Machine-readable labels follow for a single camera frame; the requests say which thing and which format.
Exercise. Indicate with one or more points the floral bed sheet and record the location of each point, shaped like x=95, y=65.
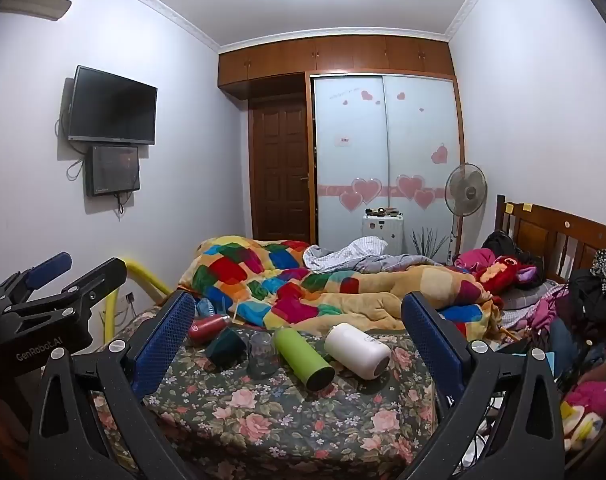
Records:
x=263, y=425

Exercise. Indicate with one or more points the grey striped cloth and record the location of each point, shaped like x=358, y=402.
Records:
x=343, y=255

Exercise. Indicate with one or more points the colourful patchwork blanket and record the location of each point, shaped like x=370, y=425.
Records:
x=263, y=270

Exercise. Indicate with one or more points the dark green cup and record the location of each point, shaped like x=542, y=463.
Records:
x=228, y=350

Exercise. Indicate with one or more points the white cup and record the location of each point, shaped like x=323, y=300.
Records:
x=355, y=350

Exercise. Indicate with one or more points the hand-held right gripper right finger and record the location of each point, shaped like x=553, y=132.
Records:
x=425, y=340

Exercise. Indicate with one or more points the wooden headboard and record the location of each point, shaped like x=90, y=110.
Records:
x=543, y=230

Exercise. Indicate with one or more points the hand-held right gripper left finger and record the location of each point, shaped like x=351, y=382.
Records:
x=162, y=342

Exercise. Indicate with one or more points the black wall television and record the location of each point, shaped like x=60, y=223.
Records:
x=110, y=105

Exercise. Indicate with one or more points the black clothing pile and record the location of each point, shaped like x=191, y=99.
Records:
x=595, y=290

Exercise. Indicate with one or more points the clear glass cup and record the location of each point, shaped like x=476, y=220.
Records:
x=262, y=356

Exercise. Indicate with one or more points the red plush toy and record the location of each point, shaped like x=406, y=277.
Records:
x=503, y=272

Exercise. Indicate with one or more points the sliding wardrobe with pink hearts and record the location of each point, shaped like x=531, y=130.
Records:
x=383, y=150

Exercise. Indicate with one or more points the standing fan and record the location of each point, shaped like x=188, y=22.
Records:
x=465, y=187

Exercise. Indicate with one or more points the black bag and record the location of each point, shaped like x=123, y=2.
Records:
x=500, y=242

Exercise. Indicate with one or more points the brown overhead cabinet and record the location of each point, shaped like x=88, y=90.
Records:
x=333, y=55

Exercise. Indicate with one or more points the wall socket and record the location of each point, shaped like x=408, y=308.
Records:
x=130, y=298

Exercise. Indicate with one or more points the pink cloth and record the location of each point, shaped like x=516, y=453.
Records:
x=473, y=260

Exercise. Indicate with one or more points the pink plush toy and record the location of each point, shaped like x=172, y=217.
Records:
x=593, y=395

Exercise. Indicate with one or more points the red bottle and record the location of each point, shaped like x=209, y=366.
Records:
x=205, y=330

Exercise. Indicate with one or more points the small black wall monitor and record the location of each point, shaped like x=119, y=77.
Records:
x=112, y=170

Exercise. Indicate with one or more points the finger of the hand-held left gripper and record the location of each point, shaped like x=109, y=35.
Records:
x=50, y=264
x=100, y=280

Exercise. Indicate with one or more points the green bottle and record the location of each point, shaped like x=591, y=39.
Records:
x=298, y=352

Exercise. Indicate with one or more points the small white cabinet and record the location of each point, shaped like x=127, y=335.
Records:
x=383, y=232

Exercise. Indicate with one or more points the brown wooden door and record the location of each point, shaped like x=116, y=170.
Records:
x=280, y=170

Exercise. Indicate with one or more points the wall air conditioner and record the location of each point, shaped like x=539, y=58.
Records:
x=38, y=5

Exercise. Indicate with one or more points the dark decorative plant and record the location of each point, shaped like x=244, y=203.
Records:
x=428, y=245

